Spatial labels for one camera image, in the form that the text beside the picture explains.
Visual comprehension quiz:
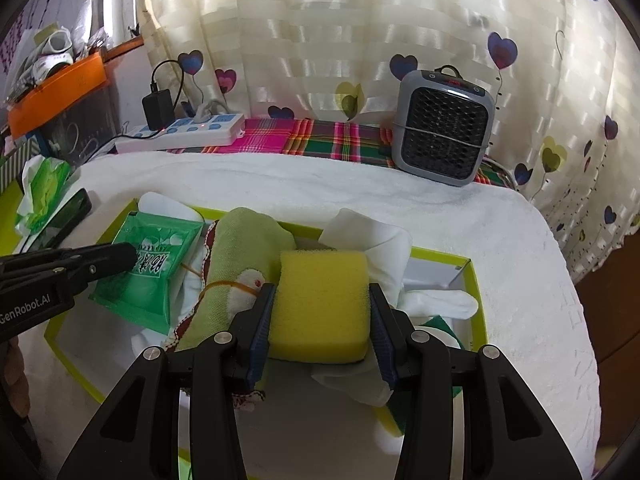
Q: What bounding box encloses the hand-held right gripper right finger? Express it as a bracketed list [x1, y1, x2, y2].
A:
[369, 284, 583, 480]

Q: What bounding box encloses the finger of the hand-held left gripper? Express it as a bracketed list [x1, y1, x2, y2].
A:
[0, 268, 97, 292]
[0, 241, 138, 282]

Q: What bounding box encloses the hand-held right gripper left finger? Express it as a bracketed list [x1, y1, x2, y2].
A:
[57, 282, 277, 480]

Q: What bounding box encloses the green tissue packet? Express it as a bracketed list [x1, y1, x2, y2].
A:
[89, 211, 203, 333]

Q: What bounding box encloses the plain yellow sponge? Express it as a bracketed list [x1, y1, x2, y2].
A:
[269, 249, 372, 365]

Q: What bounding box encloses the white gloves bundle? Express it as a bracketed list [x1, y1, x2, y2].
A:
[310, 207, 479, 407]
[131, 192, 213, 356]

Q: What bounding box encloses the light green towel roll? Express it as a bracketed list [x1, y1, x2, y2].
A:
[164, 207, 301, 411]

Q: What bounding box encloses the white box with yellow-green rim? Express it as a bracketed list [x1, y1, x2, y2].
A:
[44, 199, 487, 480]

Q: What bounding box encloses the person's left hand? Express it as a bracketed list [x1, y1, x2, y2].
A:
[0, 337, 27, 413]

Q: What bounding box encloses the black phone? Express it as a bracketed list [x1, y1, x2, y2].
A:
[19, 188, 94, 255]

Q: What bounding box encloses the green and white tissue pack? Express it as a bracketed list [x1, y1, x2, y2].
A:
[15, 156, 74, 235]

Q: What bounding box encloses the dark translucent storage box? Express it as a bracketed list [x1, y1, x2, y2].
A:
[37, 82, 123, 167]

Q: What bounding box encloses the black charger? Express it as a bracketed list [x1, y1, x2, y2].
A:
[142, 89, 174, 129]

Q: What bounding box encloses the white power strip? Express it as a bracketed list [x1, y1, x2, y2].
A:
[115, 113, 247, 155]

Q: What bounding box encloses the orange bin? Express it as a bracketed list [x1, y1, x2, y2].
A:
[7, 51, 109, 139]

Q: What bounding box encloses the white plug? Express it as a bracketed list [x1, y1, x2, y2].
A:
[192, 101, 223, 123]

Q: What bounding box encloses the white shoe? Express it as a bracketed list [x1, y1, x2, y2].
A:
[39, 29, 75, 55]
[20, 54, 72, 83]

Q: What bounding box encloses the plaid cloth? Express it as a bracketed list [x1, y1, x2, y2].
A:
[162, 116, 508, 187]

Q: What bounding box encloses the orange wooden ledge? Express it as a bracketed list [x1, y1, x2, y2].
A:
[107, 35, 146, 61]

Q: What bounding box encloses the grey fan heater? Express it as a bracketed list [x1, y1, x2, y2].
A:
[391, 67, 497, 187]

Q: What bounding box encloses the brown wooden furniture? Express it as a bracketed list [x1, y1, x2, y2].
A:
[575, 230, 640, 451]

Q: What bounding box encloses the cream curtain with hearts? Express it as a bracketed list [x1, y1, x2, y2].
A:
[132, 0, 640, 281]

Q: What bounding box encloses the black charger cable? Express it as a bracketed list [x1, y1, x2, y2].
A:
[150, 59, 203, 106]

